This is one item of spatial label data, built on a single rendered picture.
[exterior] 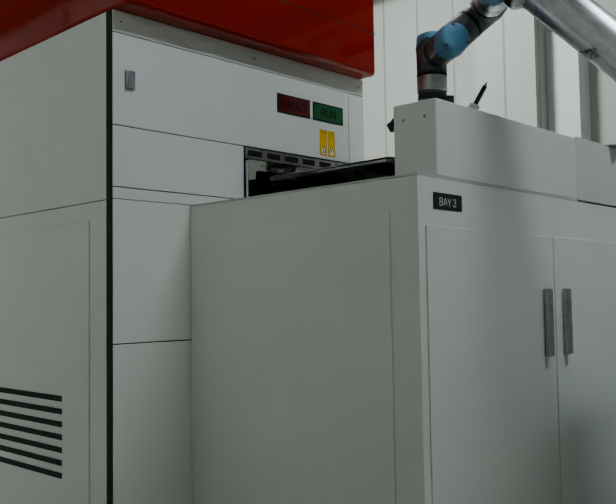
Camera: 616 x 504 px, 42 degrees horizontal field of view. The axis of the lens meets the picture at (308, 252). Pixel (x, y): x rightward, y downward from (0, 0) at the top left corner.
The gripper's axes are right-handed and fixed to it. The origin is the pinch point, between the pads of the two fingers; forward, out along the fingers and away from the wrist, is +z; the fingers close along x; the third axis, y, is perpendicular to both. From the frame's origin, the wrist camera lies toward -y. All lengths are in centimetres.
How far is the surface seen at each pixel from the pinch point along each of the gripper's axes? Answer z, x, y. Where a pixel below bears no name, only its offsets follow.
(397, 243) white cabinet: 21, -53, -30
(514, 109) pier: -52, 133, 105
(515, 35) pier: -86, 131, 106
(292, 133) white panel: -11.4, 13.5, -30.8
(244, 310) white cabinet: 33, -19, -50
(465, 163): 6, -50, -15
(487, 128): -1.6, -45.5, -8.0
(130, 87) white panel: -14, -11, -73
